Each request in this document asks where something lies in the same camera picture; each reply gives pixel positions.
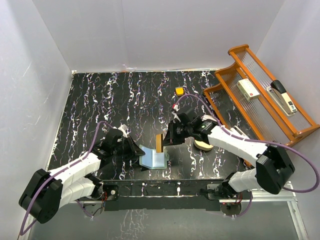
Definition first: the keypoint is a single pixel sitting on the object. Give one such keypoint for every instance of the gold credit card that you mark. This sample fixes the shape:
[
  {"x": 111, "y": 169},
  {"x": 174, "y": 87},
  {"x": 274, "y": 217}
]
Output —
[{"x": 159, "y": 143}]

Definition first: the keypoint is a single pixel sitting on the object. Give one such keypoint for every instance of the green card holder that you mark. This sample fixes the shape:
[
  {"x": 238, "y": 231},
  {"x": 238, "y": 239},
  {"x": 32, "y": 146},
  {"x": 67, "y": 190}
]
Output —
[{"x": 153, "y": 160}]

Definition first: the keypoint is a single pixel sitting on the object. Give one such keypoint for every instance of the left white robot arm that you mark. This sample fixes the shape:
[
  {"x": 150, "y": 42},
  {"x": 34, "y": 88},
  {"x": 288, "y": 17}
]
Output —
[{"x": 48, "y": 191}]

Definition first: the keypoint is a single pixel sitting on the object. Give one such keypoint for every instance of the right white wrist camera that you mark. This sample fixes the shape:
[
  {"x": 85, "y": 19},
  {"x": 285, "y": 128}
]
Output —
[{"x": 175, "y": 108}]

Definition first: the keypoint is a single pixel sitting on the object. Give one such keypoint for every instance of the black beige stapler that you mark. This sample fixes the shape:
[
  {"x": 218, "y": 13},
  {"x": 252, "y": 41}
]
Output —
[{"x": 280, "y": 95}]

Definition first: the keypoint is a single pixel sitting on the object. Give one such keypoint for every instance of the wooden tiered shelf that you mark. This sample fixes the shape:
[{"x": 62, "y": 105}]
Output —
[{"x": 265, "y": 116}]

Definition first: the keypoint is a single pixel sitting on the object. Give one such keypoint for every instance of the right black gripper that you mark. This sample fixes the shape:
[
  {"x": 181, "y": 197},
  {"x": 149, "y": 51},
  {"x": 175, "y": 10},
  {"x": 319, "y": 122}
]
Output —
[{"x": 174, "y": 140}]

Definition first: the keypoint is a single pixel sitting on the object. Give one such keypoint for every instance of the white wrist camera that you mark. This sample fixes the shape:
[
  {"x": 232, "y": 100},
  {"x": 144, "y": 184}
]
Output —
[
  {"x": 124, "y": 129},
  {"x": 175, "y": 108}
]

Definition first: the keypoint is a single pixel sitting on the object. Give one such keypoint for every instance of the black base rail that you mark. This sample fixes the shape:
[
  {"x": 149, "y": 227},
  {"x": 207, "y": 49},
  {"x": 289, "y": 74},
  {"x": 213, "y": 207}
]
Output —
[{"x": 165, "y": 194}]

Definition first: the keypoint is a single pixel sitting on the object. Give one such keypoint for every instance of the wooden tray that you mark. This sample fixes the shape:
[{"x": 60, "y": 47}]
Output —
[{"x": 203, "y": 146}]

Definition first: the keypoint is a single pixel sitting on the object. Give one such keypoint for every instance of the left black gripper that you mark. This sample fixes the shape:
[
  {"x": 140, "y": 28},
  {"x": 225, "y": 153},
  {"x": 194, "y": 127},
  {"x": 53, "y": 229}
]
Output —
[{"x": 137, "y": 151}]

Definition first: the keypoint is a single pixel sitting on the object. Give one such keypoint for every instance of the white staple box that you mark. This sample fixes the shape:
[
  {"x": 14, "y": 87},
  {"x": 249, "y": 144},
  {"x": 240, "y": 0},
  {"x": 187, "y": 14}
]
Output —
[{"x": 247, "y": 89}]

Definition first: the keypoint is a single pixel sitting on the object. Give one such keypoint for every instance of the yellow small block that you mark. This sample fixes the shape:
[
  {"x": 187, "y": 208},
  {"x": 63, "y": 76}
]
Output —
[{"x": 179, "y": 91}]

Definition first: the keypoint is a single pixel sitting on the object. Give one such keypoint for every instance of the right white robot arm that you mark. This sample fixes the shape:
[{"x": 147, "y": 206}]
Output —
[{"x": 272, "y": 166}]

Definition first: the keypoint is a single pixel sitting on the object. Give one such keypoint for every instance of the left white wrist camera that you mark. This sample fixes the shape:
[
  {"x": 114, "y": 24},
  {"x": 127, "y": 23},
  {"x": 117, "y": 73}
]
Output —
[{"x": 124, "y": 129}]

